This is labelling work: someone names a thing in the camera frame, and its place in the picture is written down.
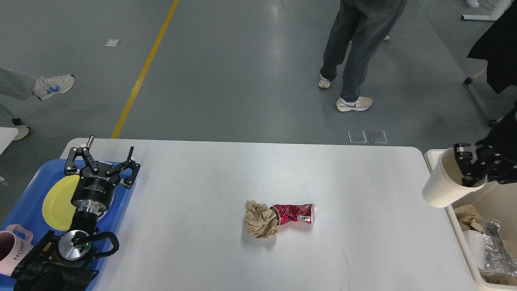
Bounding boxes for brown paper ball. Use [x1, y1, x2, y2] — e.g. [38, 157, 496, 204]
[243, 200, 279, 239]

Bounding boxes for white paper cup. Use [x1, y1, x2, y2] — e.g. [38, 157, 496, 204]
[463, 230, 486, 271]
[422, 148, 487, 208]

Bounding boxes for crushed red soda can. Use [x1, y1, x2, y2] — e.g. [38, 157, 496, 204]
[270, 203, 317, 226]

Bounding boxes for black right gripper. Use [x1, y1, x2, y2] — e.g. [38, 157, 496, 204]
[454, 106, 517, 187]

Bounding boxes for blue plastic tray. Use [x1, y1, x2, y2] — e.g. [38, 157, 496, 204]
[0, 159, 134, 291]

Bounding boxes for yellow plastic plate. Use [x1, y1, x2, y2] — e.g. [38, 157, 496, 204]
[42, 175, 80, 231]

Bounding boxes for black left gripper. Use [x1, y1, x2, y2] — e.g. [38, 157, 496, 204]
[64, 135, 141, 213]

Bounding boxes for white blue sneaker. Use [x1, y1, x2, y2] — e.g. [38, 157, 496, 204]
[32, 74, 75, 101]

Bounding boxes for black office chair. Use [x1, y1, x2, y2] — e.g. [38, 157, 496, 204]
[464, 8, 517, 128]

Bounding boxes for person in grey trousers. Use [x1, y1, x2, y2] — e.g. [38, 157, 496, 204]
[318, 0, 407, 112]

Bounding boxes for pink ribbed mug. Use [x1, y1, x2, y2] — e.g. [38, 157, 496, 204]
[0, 224, 33, 276]

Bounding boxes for beige plastic bin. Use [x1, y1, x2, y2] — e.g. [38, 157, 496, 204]
[424, 149, 517, 291]

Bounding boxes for small foil bag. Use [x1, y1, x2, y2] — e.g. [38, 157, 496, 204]
[481, 218, 517, 277]

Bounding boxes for white table corner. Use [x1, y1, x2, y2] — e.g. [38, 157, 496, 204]
[0, 127, 19, 155]

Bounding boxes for brown paper wad in foil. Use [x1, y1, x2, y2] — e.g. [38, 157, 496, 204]
[454, 205, 485, 234]

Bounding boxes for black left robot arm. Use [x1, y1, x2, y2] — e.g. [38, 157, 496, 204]
[1, 138, 141, 291]

